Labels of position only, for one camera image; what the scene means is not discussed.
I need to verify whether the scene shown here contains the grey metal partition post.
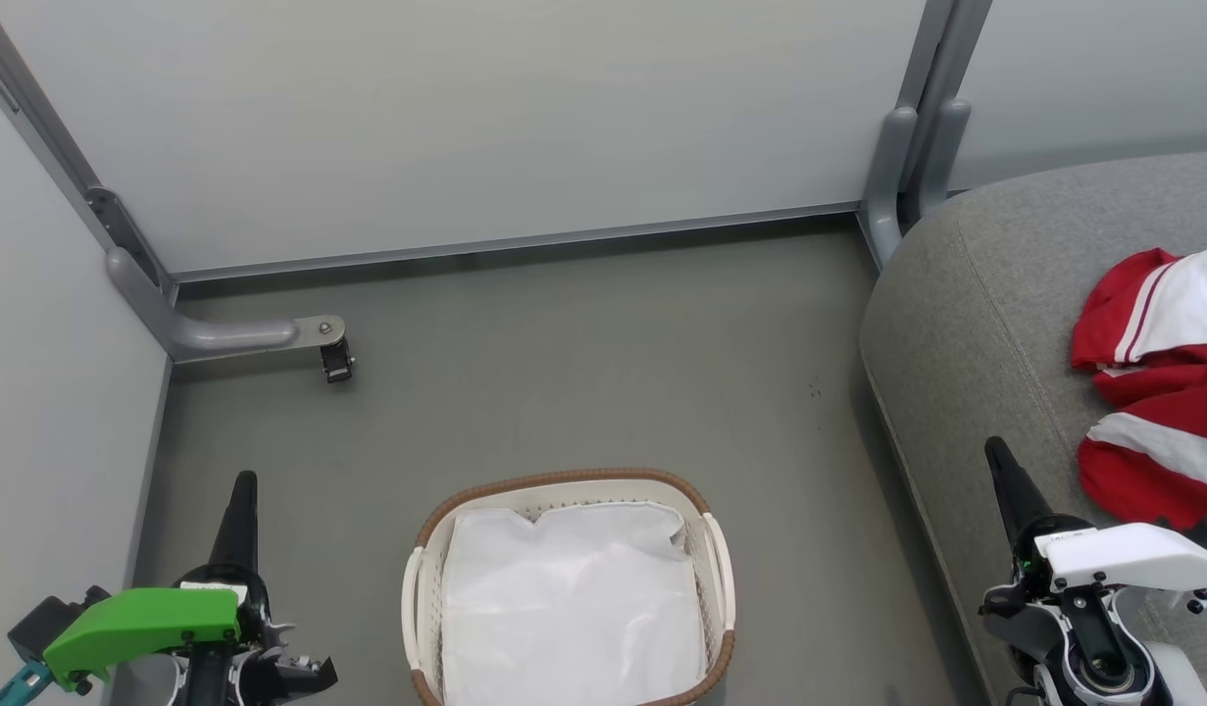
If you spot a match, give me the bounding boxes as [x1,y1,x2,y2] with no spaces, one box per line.
[0,0,177,305]
[897,0,994,197]

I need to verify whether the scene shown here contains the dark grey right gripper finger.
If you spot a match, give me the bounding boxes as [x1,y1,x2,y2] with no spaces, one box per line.
[995,436,1060,536]
[983,437,1041,550]

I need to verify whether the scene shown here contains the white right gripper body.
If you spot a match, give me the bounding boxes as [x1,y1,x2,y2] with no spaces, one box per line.
[981,515,1207,706]

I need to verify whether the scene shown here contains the grey partition foot with caster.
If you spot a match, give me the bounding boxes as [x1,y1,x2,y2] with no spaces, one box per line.
[106,245,347,364]

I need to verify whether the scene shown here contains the grey partition bottom rail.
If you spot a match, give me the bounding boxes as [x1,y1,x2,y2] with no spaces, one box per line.
[172,201,864,285]

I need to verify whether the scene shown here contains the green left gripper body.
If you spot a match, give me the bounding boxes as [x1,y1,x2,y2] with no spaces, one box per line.
[42,565,339,706]

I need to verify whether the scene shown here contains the white basket with brown rim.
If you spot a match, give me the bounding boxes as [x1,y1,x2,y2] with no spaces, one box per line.
[402,468,736,706]

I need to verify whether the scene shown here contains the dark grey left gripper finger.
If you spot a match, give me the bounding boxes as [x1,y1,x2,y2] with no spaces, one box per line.
[208,471,247,582]
[236,471,268,585]

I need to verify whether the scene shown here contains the teal cable connector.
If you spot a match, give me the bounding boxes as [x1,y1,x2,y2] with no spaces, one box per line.
[0,660,53,706]

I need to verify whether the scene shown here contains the red and white garment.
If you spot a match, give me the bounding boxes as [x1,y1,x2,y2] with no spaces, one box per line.
[1071,240,1207,530]

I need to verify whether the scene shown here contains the white cloth sheet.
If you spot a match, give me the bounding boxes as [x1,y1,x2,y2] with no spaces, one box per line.
[439,502,707,706]

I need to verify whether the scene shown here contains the grey fabric sofa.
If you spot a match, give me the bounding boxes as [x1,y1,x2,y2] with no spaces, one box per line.
[858,149,1207,706]

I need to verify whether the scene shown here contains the grey partition support foot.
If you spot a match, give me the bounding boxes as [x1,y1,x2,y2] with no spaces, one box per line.
[917,98,972,222]
[863,105,920,268]

